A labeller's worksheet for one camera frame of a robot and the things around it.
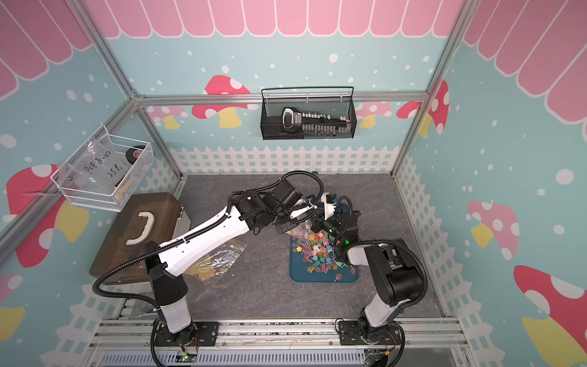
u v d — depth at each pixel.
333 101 0.92
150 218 0.79
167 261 0.44
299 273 0.88
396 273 0.47
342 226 0.66
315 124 0.88
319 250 0.92
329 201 0.76
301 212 0.67
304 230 0.87
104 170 0.70
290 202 0.58
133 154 0.81
